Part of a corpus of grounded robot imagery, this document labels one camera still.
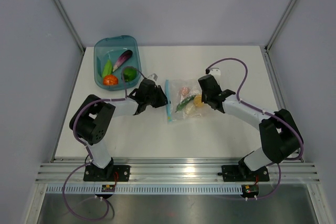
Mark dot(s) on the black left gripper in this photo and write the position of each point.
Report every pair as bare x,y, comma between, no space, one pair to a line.
163,100

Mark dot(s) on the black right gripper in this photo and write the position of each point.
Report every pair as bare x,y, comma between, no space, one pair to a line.
203,98

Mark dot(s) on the yellow toy vegetable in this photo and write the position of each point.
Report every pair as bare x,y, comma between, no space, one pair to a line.
198,101

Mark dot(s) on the dark green toy chili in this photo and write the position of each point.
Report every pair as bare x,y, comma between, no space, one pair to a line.
184,102

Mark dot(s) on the clear zip top bag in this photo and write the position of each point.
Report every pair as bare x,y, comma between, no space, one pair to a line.
172,92

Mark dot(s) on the pink toy egg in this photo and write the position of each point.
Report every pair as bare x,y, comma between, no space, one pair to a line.
184,91

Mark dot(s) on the green toy bell pepper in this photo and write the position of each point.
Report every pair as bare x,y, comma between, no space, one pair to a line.
129,74

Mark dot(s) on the orange toy pumpkin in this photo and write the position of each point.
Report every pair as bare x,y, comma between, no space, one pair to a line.
110,80

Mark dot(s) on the purple toy eggplant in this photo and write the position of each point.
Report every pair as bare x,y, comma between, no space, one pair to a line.
125,56

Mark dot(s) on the light green toy vegetable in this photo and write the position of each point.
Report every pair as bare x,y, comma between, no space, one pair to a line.
107,70

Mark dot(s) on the white toy garlic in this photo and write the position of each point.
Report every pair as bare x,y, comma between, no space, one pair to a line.
189,108

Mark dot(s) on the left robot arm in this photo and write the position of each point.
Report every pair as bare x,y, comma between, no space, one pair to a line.
91,121

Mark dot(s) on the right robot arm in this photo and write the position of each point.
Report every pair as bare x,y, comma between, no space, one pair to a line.
279,134

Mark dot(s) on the teal plastic bin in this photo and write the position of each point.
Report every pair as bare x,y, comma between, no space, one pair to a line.
112,48

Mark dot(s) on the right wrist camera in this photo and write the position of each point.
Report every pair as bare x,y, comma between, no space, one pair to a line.
213,71

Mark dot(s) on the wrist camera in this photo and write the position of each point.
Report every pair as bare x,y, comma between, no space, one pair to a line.
153,77
213,71

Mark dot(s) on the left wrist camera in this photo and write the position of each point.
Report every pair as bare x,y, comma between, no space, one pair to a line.
153,77

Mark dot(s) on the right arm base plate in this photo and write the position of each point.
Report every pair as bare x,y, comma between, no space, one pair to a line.
235,173

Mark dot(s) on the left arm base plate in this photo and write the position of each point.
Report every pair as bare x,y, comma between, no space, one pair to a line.
119,173

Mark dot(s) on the white slotted cable duct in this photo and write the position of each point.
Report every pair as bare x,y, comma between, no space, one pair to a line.
124,189

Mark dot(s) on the aluminium mounting rail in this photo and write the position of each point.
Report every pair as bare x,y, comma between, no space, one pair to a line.
176,171

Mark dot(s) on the right aluminium frame post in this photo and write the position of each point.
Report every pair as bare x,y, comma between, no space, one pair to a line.
280,25

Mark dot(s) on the aluminium frame post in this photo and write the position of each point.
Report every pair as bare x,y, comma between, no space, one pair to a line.
65,18
280,25

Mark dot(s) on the left aluminium frame post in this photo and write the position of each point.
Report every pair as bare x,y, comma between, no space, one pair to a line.
65,18

